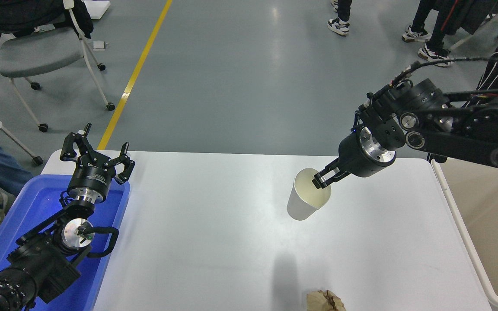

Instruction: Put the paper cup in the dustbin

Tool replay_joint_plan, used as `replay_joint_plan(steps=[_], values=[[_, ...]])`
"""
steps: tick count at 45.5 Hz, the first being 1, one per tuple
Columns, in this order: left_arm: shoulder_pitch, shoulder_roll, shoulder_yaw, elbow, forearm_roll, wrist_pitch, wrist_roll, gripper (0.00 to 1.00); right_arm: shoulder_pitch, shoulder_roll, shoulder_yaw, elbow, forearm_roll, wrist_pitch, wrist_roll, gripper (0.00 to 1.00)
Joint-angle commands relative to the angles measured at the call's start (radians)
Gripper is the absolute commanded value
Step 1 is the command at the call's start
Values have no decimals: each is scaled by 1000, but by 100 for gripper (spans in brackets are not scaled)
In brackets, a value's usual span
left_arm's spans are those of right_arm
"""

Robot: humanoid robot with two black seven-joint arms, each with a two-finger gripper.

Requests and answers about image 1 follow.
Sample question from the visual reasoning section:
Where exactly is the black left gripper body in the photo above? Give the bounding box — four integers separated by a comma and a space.
67, 152, 117, 196

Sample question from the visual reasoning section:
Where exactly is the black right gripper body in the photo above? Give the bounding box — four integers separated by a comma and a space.
338, 130, 383, 178

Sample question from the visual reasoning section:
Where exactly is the white paper cup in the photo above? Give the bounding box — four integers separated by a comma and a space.
287, 168, 332, 221

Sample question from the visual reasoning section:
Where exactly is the crumpled tan paper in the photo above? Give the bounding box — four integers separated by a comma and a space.
306, 289, 345, 311

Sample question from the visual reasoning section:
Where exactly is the blue plastic tray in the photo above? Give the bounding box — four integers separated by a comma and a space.
0, 174, 131, 311

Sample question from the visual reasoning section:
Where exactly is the grey chair with caster leg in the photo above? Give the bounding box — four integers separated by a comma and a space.
0, 104, 45, 166

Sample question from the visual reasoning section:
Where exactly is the walking person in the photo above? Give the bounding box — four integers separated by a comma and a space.
328, 0, 353, 36

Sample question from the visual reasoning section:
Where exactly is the white flat box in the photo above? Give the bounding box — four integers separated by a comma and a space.
83, 0, 111, 20

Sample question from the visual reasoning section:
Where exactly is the seated person with white shoes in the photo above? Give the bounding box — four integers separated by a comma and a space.
402, 0, 453, 67

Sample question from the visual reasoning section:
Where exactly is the black jacket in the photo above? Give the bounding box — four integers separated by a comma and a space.
0, 0, 95, 53

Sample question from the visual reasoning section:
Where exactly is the large pale bin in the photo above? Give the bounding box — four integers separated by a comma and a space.
431, 158, 498, 311

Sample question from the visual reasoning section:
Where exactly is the white-framed chair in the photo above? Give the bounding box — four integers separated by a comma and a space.
448, 0, 498, 51

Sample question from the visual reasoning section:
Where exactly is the dark grey hanging coat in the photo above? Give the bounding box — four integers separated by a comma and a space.
441, 0, 498, 36

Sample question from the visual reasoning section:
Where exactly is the grey chair with white frame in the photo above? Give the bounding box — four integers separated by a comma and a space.
0, 0, 116, 133

